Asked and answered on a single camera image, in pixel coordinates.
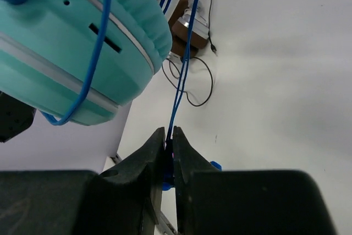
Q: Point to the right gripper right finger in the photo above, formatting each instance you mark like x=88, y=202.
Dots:
x=210, y=201

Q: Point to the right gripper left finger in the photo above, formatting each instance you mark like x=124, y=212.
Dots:
x=125, y=199

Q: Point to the teal white headphones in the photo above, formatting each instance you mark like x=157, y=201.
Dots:
x=77, y=42

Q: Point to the brown silver headphones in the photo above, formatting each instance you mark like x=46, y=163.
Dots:
x=187, y=33

